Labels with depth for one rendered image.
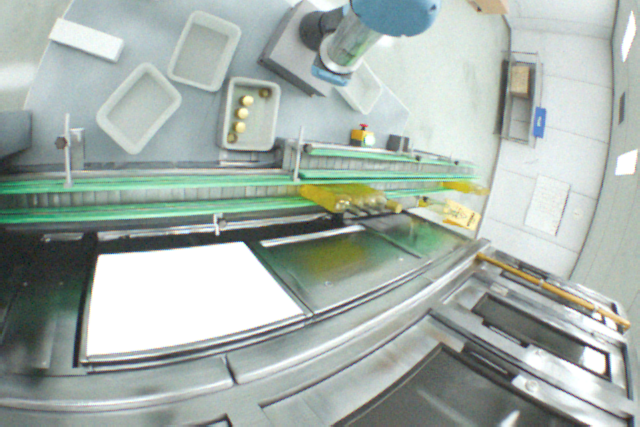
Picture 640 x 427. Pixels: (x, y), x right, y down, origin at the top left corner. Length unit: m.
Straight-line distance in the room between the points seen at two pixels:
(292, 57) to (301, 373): 0.84
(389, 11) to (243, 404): 0.57
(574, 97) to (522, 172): 2.17
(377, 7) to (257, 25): 0.65
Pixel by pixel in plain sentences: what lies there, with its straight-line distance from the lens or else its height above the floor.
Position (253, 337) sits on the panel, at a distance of 0.47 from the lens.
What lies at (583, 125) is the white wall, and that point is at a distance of 6.53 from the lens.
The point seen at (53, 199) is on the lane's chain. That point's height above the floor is 0.88.
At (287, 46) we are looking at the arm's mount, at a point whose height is 0.85.
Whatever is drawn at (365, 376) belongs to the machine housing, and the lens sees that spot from 0.49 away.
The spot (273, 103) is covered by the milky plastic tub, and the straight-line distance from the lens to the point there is 0.87.
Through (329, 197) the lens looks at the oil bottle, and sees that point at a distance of 0.78.
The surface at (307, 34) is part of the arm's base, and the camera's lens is 0.90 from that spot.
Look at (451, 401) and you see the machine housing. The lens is 0.53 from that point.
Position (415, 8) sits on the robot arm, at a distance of 0.35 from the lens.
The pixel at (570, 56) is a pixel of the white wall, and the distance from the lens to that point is 6.98.
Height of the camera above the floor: 1.61
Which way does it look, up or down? 49 degrees down
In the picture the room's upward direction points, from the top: 115 degrees clockwise
